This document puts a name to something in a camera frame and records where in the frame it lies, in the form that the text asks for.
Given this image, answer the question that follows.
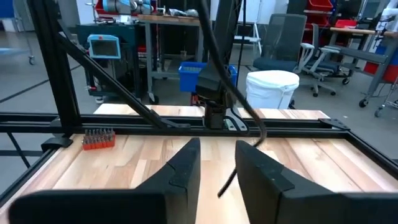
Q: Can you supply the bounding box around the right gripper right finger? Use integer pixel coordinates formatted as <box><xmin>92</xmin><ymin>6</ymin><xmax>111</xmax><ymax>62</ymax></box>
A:
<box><xmin>235</xmin><ymin>139</ymin><xmax>398</xmax><ymax>224</ymax></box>

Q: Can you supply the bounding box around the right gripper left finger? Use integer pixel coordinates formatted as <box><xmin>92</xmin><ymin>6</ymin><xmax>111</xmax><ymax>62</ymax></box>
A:
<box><xmin>8</xmin><ymin>138</ymin><xmax>201</xmax><ymax>224</ymax></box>

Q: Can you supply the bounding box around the thin black cord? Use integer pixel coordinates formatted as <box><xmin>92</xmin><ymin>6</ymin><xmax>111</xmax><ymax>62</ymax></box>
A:
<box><xmin>197</xmin><ymin>0</ymin><xmax>267</xmax><ymax>198</ymax></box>

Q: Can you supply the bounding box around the red ridged block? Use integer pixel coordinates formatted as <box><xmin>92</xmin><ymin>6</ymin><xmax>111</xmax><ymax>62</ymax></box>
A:
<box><xmin>81</xmin><ymin>128</ymin><xmax>116</xmax><ymax>151</ymax></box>

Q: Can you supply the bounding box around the white bagged bin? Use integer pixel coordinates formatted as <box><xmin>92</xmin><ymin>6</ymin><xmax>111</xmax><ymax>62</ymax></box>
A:
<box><xmin>245</xmin><ymin>70</ymin><xmax>300</xmax><ymax>110</ymax></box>

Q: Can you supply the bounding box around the grey office chair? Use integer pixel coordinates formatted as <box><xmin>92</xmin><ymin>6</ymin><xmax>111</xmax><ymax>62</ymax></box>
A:
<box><xmin>298</xmin><ymin>23</ymin><xmax>351</xmax><ymax>98</ymax></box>

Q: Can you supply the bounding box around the blue plastic crate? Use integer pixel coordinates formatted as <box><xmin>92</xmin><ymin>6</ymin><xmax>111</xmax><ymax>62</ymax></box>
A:
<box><xmin>178</xmin><ymin>61</ymin><xmax>239</xmax><ymax>93</ymax></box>

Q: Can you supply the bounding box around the blue teach pendant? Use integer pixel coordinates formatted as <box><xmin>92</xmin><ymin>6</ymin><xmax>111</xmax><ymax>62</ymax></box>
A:
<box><xmin>86</xmin><ymin>34</ymin><xmax>122</xmax><ymax>60</ymax></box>

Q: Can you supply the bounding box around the black mesh office chair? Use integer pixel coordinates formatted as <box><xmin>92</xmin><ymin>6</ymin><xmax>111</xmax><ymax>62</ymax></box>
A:
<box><xmin>252</xmin><ymin>13</ymin><xmax>308</xmax><ymax>73</ymax></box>

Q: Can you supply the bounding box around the grey metal workbench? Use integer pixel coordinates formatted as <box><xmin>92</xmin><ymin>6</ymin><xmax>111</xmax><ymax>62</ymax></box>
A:
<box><xmin>137</xmin><ymin>14</ymin><xmax>205</xmax><ymax>105</ymax></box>

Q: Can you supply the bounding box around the red storage bin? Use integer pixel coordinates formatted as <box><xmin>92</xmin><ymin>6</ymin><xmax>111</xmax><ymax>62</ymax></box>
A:
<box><xmin>306</xmin><ymin>0</ymin><xmax>334</xmax><ymax>12</ymax></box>

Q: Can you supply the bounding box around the black aluminium table frame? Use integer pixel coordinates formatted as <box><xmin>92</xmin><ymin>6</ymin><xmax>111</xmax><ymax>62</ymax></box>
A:
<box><xmin>0</xmin><ymin>0</ymin><xmax>398</xmax><ymax>206</ymax></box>

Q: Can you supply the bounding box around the wire shelf cart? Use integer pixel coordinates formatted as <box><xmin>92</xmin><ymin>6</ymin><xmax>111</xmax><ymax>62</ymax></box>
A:
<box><xmin>0</xmin><ymin>0</ymin><xmax>35</xmax><ymax>66</ymax></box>

